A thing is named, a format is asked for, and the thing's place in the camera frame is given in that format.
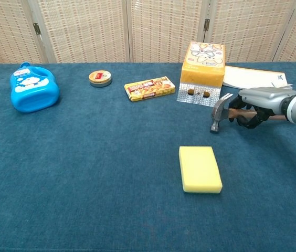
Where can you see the white paper booklet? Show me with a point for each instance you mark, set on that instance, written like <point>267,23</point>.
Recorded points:
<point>253,77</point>

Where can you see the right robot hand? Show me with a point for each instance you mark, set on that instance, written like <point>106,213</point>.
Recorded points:
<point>263,98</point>

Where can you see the blue table cloth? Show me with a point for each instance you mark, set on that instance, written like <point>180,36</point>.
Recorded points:
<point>98,170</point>

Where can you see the woven folding screen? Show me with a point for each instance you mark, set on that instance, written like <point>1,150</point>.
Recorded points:
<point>148,30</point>

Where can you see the yellow cartoon tissue pack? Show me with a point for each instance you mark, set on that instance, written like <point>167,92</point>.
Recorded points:
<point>202,73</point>

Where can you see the yellow curry box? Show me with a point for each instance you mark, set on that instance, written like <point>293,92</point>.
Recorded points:
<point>149,88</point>

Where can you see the round yellow tin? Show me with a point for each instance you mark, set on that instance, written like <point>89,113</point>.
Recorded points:
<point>100,78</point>

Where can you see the blue detergent bottle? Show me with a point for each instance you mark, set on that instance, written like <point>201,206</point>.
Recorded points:
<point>33,89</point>

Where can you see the yellow sponge block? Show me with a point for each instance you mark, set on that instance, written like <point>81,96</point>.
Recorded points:
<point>200,169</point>

